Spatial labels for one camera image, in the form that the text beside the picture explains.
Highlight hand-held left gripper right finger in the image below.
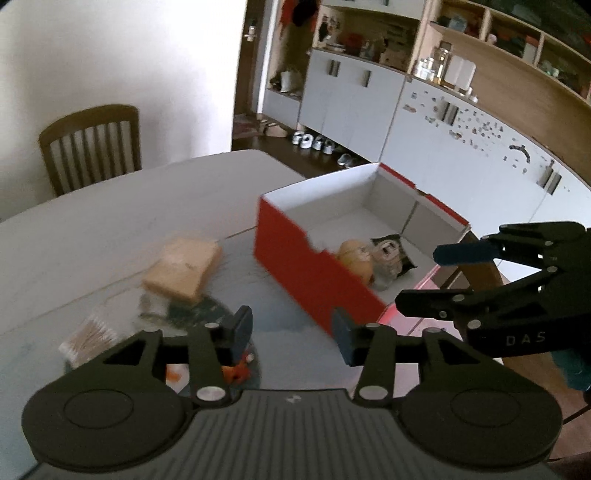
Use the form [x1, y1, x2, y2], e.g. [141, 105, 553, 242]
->
[331, 308, 506, 411]

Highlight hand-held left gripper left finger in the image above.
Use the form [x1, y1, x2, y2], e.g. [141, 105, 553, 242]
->
[76, 305, 254, 409]

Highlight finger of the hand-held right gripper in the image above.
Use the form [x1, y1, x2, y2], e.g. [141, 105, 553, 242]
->
[396, 267, 562, 326]
[433, 222, 587, 269]

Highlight cartoon face wooden figure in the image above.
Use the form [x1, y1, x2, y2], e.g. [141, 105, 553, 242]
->
[369, 233, 419, 283]

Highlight red cardboard box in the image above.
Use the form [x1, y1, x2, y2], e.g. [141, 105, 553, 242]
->
[254, 161, 472, 340]

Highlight cotton swab pack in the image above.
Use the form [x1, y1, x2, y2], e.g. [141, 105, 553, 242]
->
[59, 313, 124, 370]

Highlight person's right hand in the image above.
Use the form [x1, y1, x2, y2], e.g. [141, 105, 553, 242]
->
[551, 348, 591, 393]

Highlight small red orange toy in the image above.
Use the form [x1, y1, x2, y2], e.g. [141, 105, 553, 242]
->
[222, 353, 254, 384]

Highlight white storage container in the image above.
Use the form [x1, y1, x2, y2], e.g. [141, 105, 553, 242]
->
[450, 58, 476, 90]

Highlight patterned door rug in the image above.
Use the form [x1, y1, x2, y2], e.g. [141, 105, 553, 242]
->
[233, 115, 266, 139]

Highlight dark wooden slatted chair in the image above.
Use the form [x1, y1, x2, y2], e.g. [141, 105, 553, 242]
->
[38, 104, 142, 198]

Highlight brown entrance door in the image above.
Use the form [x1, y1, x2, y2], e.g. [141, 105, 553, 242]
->
[238, 0, 278, 118]

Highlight white wooden wall cabinet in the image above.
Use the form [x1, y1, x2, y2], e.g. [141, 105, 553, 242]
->
[263, 0, 591, 259]

